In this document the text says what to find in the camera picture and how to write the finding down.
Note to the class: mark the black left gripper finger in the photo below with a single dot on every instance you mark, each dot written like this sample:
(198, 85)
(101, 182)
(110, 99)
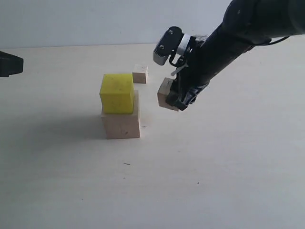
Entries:
(10, 64)

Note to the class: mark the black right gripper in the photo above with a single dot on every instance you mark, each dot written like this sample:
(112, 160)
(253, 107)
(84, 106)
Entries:
(195, 68)

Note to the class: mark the medium plain wooden cube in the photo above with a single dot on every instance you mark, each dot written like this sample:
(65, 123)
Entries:
(162, 93)

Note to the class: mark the yellow painted wooden cube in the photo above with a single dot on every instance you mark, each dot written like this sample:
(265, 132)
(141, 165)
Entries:
(117, 93)

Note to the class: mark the large plain wooden cube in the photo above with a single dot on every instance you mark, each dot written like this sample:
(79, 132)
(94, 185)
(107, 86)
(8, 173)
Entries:
(123, 126)

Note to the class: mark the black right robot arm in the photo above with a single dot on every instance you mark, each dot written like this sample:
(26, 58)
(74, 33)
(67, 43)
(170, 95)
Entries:
(246, 24)

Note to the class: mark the small plain wooden cube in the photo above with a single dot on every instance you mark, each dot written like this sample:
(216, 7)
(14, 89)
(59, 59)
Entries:
(140, 73)

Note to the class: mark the black grey right wrist camera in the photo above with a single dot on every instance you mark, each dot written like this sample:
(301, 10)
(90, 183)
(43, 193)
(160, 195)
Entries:
(173, 46)

